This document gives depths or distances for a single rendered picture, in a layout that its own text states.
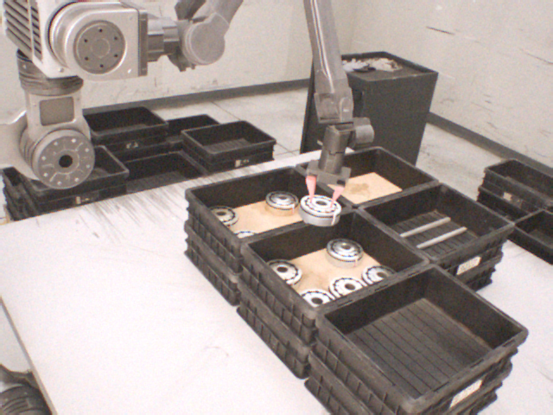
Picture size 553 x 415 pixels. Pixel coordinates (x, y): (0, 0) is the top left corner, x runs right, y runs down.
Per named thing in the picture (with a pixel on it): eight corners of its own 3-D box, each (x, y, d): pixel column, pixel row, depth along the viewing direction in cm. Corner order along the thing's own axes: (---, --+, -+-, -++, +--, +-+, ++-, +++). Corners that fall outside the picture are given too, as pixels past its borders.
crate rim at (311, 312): (311, 321, 120) (313, 313, 119) (237, 250, 140) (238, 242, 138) (430, 269, 142) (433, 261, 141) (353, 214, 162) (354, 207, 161)
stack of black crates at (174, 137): (168, 199, 306) (170, 143, 289) (145, 176, 326) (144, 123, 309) (229, 184, 329) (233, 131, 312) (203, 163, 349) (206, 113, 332)
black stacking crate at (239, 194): (234, 279, 145) (238, 244, 139) (181, 225, 164) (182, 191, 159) (346, 241, 167) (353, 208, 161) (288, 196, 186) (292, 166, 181)
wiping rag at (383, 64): (380, 73, 311) (381, 67, 310) (353, 62, 326) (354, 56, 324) (412, 69, 328) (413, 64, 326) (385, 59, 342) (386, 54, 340)
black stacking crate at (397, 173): (347, 241, 167) (354, 208, 161) (289, 196, 187) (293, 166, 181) (432, 212, 189) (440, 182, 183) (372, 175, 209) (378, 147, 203)
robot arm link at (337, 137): (322, 120, 129) (338, 130, 125) (344, 118, 133) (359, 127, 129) (316, 148, 132) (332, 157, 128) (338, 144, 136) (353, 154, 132)
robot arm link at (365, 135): (315, 99, 131) (340, 98, 124) (350, 97, 138) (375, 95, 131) (318, 150, 133) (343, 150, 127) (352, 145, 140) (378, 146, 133)
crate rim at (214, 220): (237, 250, 140) (238, 242, 138) (181, 196, 160) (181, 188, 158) (353, 214, 162) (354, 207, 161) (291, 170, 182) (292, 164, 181)
